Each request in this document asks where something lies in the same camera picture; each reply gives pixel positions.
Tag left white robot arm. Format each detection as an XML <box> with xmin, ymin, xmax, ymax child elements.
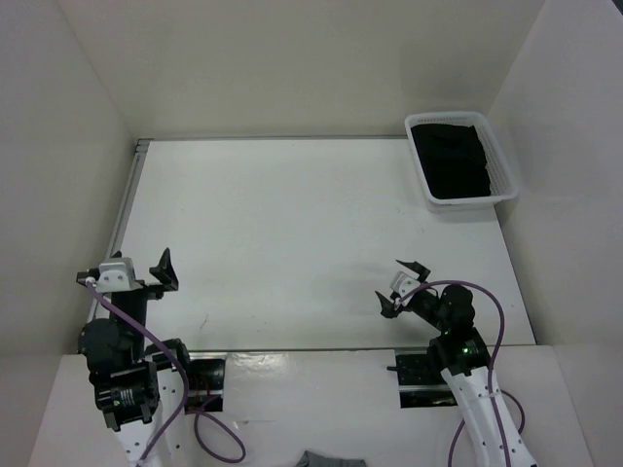
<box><xmin>76</xmin><ymin>249</ymin><xmax>194</xmax><ymax>466</ymax></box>

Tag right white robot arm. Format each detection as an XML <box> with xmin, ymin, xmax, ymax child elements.
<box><xmin>378</xmin><ymin>262</ymin><xmax>537</xmax><ymax>466</ymax></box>

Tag black skirts in basket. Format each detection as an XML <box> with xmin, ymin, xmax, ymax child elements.
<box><xmin>411</xmin><ymin>124</ymin><xmax>491</xmax><ymax>199</ymax></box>

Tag white plastic basket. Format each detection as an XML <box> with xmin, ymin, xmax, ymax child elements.
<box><xmin>404</xmin><ymin>111</ymin><xmax>519</xmax><ymax>212</ymax></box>

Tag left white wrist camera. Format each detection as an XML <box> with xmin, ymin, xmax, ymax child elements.
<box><xmin>76</xmin><ymin>257</ymin><xmax>141</xmax><ymax>294</ymax></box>

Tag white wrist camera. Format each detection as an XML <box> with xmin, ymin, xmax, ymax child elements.
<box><xmin>390</xmin><ymin>271</ymin><xmax>420</xmax><ymax>307</ymax></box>
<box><xmin>76</xmin><ymin>257</ymin><xmax>141</xmax><ymax>294</ymax></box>

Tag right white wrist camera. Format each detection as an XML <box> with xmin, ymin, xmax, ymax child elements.
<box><xmin>390</xmin><ymin>271</ymin><xmax>420</xmax><ymax>307</ymax></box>

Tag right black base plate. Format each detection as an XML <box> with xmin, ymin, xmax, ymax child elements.
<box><xmin>386</xmin><ymin>350</ymin><xmax>457</xmax><ymax>409</ymax></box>

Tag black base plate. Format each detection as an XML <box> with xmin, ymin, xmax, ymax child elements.
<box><xmin>185</xmin><ymin>357</ymin><xmax>226</xmax><ymax>413</ymax></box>
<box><xmin>386</xmin><ymin>350</ymin><xmax>457</xmax><ymax>409</ymax></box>

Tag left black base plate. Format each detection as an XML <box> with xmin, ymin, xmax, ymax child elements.
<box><xmin>185</xmin><ymin>357</ymin><xmax>226</xmax><ymax>413</ymax></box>

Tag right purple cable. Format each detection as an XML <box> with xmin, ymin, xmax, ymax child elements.
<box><xmin>395</xmin><ymin>279</ymin><xmax>528</xmax><ymax>467</ymax></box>

